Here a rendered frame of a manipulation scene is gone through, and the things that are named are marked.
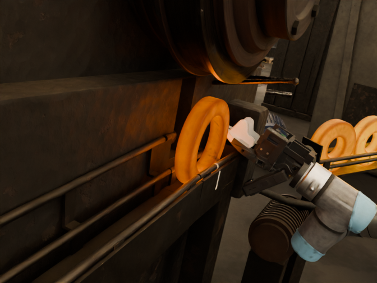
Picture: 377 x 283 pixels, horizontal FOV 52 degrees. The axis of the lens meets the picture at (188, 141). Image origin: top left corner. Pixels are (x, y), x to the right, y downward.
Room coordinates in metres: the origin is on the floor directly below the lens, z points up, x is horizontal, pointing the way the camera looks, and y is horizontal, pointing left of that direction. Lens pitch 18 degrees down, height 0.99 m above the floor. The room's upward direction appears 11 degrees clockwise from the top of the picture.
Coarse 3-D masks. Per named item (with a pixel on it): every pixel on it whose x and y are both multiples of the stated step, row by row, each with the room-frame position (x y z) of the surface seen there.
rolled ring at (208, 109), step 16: (208, 96) 0.74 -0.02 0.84; (192, 112) 0.68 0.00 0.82; (208, 112) 0.68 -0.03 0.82; (224, 112) 0.76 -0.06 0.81; (192, 128) 0.66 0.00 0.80; (224, 128) 0.78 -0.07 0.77; (192, 144) 0.65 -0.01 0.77; (208, 144) 0.79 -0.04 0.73; (224, 144) 0.81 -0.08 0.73; (176, 160) 0.66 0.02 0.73; (192, 160) 0.66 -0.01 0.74; (208, 160) 0.77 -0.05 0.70; (192, 176) 0.67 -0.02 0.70
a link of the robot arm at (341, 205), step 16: (336, 176) 0.75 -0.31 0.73; (320, 192) 0.72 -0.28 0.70; (336, 192) 0.71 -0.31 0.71; (352, 192) 0.71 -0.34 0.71; (320, 208) 0.73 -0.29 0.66; (336, 208) 0.70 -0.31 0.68; (352, 208) 0.69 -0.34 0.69; (368, 208) 0.69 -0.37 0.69; (336, 224) 0.70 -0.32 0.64; (352, 224) 0.69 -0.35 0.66; (368, 224) 0.68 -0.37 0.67
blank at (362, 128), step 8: (368, 120) 1.12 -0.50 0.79; (376, 120) 1.11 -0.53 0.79; (360, 128) 1.10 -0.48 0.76; (368, 128) 1.10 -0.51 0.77; (376, 128) 1.12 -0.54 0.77; (360, 136) 1.09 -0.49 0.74; (368, 136) 1.11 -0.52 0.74; (376, 136) 1.15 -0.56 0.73; (360, 144) 1.10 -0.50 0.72; (376, 144) 1.15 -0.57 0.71; (352, 152) 1.10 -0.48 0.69; (360, 152) 1.10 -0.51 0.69; (352, 160) 1.12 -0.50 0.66
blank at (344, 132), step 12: (336, 120) 1.06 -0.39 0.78; (324, 132) 1.02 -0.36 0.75; (336, 132) 1.04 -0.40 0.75; (348, 132) 1.06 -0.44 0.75; (324, 144) 1.02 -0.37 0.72; (336, 144) 1.09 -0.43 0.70; (348, 144) 1.07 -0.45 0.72; (324, 156) 1.03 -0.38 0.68; (336, 156) 1.06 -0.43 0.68; (336, 168) 1.06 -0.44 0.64
